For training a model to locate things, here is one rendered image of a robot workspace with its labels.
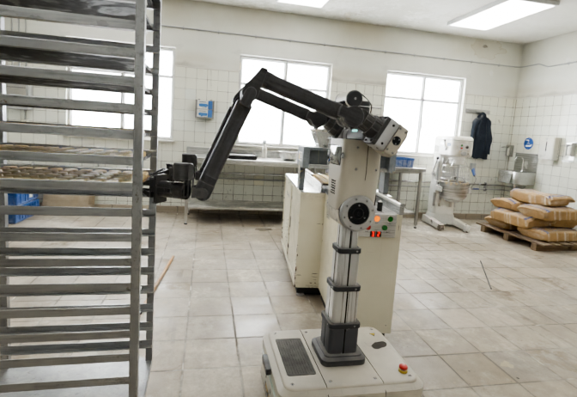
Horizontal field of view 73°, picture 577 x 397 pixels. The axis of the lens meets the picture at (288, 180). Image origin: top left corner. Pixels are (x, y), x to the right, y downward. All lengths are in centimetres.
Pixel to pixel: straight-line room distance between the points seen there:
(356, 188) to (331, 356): 76
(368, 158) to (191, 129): 445
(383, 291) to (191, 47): 448
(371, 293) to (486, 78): 552
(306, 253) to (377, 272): 77
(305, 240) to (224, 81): 343
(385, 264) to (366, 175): 93
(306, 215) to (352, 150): 144
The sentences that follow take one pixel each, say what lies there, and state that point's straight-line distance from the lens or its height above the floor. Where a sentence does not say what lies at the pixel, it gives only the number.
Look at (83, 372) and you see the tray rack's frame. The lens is 217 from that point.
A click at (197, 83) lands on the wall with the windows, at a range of 593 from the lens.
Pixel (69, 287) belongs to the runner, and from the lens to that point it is 160.
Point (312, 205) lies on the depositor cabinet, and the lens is 300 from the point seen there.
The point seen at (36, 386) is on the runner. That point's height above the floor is 33.
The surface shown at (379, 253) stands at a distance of 246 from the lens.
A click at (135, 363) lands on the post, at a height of 42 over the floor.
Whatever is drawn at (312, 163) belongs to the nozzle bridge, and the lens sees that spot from 304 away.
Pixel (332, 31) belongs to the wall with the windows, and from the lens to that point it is 635.
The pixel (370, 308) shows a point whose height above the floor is 24.
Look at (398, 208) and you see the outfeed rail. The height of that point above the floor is 88.
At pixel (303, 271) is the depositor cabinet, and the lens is 313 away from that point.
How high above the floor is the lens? 127
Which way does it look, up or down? 7 degrees down
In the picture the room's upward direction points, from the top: 4 degrees clockwise
